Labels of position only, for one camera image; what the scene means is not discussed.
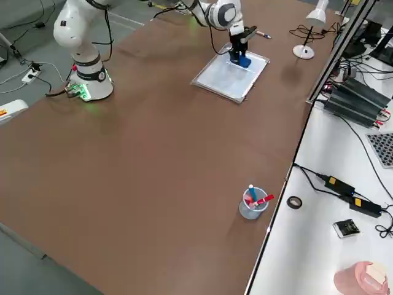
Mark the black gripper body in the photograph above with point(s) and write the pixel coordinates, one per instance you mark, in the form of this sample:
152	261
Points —
239	42

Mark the blue whiteboard eraser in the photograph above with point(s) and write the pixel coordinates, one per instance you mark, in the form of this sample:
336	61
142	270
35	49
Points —
245	63

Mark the white and blue whiteboard marker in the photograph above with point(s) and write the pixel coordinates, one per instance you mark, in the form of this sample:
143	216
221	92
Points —
263	33

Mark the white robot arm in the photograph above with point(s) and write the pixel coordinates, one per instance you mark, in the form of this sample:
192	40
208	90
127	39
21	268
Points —
76	40

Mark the silver framed whiteboard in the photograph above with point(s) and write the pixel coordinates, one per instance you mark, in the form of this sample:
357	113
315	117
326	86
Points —
221	80

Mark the blue marker white cap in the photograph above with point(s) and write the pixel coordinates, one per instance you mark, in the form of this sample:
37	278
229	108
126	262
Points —
253	193

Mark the red marker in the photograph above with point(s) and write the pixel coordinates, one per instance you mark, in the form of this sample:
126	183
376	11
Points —
265	200

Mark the pink marker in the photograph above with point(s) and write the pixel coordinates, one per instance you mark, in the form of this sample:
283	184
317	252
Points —
252	203

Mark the white desk lamp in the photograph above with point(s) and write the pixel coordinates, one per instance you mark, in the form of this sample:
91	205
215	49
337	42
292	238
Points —
304	52

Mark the small red-lit circuit board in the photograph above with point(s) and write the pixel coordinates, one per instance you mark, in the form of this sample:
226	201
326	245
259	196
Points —
328	88

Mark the black finned power supply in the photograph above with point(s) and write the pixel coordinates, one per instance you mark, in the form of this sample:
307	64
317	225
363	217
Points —
368	90
350	106

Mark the black tape roll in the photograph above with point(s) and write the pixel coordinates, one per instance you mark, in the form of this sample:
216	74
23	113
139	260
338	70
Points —
288	202

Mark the clear plastic pen cup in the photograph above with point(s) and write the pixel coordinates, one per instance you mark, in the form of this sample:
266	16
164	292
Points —
250	212

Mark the black power adapter yellow label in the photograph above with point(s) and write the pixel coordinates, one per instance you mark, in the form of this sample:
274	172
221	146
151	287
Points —
340	185
367	207

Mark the perforated grid plate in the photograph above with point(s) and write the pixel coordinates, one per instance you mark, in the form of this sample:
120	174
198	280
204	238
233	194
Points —
382	150

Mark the small black circuit module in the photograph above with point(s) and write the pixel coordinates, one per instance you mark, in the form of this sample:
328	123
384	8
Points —
347	229

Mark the white floor power strip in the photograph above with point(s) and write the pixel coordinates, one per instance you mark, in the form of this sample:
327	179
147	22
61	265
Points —
30	77

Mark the white cart orange label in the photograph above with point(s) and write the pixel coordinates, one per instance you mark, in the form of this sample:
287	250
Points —
13	110

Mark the pink tissue roll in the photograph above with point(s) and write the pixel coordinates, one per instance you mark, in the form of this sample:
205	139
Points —
350	279

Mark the aluminium frame rail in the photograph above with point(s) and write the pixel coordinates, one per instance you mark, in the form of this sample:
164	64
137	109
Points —
331	63

